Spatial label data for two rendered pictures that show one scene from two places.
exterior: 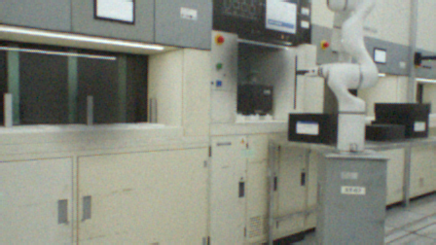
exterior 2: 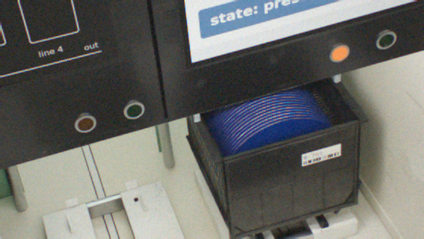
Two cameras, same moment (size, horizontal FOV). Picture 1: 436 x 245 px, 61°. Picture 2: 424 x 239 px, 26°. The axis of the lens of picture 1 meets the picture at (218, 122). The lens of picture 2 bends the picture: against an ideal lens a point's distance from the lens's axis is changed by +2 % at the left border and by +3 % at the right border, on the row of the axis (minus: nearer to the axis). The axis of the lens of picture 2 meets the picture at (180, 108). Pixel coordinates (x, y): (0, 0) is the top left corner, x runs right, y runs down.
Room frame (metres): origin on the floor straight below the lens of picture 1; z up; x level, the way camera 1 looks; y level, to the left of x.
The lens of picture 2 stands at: (1.75, -0.57, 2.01)
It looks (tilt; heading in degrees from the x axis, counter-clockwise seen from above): 41 degrees down; 26
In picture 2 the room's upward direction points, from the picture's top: 8 degrees counter-clockwise
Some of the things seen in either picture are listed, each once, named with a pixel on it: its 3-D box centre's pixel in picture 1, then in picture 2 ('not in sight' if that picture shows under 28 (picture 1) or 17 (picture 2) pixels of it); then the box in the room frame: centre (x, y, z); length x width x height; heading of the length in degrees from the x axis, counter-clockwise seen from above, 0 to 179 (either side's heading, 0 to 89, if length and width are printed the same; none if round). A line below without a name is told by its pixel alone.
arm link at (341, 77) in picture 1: (345, 88); not in sight; (1.76, -0.60, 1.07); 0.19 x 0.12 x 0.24; 84
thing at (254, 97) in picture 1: (252, 93); (266, 126); (2.71, -0.25, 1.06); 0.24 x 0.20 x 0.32; 128
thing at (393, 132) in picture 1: (374, 129); not in sight; (2.48, -1.06, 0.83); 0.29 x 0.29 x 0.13; 39
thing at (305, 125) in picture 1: (317, 127); not in sight; (2.27, -0.62, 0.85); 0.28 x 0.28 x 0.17; 48
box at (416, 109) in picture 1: (401, 120); not in sight; (2.75, -1.37, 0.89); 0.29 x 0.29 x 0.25; 34
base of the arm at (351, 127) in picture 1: (350, 133); not in sight; (1.75, -0.64, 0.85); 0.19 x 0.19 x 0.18
